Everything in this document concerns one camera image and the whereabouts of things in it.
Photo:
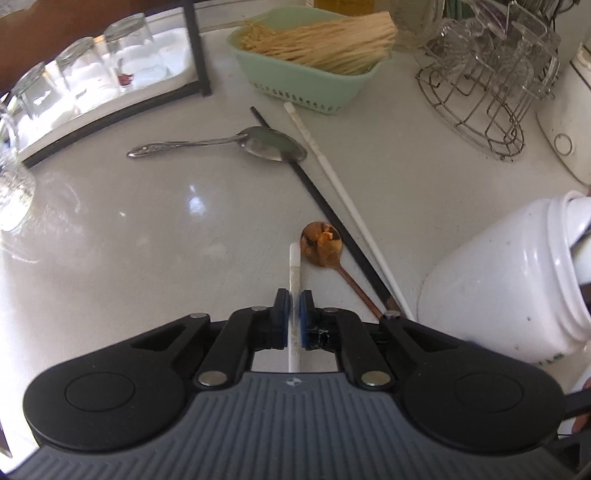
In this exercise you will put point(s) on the black chopstick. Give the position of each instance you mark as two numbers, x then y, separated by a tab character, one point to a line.
316	198

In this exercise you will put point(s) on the white chopstick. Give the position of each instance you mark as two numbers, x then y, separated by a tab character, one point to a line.
294	277
334	184

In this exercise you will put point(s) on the tall textured glass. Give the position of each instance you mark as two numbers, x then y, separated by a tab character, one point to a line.
415	23

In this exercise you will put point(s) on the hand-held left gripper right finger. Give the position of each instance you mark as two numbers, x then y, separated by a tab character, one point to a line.
307	318

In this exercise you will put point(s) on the green plastic basket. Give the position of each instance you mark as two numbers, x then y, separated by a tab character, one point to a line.
286	78

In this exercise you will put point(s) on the black dish rack frame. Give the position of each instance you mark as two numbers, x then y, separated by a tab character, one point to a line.
198	55

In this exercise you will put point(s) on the silver metal spoon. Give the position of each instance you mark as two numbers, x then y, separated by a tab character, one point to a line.
272	144

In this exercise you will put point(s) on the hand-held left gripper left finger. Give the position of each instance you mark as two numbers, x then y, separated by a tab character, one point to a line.
282	318

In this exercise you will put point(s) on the white electric cooker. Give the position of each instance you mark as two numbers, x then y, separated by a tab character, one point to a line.
568	120

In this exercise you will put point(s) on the white ceramic mug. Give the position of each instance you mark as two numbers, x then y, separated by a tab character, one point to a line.
498	277

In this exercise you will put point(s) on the copper spoon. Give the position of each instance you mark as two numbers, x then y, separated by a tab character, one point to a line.
321	242

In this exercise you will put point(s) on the plastic jar red lid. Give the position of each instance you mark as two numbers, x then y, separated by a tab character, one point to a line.
344	3

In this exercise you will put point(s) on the clear drinking glass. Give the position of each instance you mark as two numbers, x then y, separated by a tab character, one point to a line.
37	92
134	50
83	74

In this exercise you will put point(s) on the bundle of dried noodles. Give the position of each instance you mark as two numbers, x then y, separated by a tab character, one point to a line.
332	46

